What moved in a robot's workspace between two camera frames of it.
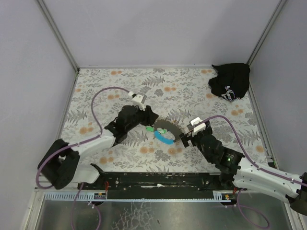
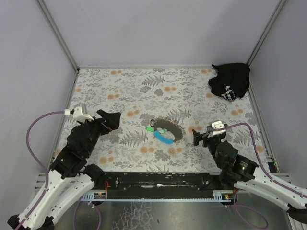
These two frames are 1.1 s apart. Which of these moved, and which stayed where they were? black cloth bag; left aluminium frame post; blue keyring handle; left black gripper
Moved: left black gripper
Stayed: black cloth bag; left aluminium frame post; blue keyring handle
